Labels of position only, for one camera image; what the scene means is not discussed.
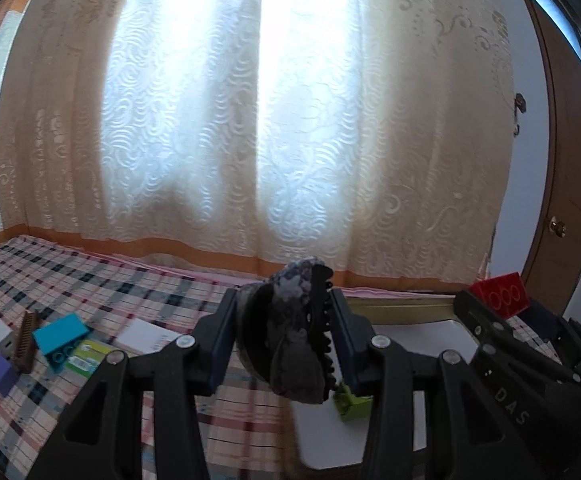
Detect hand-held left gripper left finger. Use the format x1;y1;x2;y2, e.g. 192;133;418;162
28;287;240;480

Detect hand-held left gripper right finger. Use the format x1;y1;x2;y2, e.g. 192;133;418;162
327;290;542;480

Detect red building block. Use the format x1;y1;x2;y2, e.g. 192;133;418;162
469;271;530;318

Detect dark marbled hair claw clip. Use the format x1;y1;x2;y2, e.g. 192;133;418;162
235;256;342;406

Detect gold metal tray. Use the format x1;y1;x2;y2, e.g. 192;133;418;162
290;296;486;473

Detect white box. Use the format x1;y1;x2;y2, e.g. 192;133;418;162
115;322;184;356

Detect clear box with green label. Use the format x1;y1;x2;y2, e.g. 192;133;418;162
65;339;116;376

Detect teal building block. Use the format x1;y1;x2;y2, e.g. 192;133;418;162
33;313;91;373

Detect green building block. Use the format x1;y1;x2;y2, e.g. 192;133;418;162
333;382;373;423

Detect pink striped sheet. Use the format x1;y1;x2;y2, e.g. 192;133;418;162
85;250;451;293

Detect plaid bedsheet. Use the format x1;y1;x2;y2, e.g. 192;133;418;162
0;235;561;480

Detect brown wooden door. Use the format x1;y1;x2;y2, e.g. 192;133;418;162
520;0;581;311

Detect brown comb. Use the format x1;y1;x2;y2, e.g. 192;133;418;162
10;310;38;373

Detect purple block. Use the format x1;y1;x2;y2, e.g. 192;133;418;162
0;355;18;395

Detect cream patterned curtain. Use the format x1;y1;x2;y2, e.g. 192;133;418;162
0;0;516;286

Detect door transom window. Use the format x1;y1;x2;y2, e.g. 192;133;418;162
507;0;581;66

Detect metal wall hook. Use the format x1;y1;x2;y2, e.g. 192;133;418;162
513;92;528;136

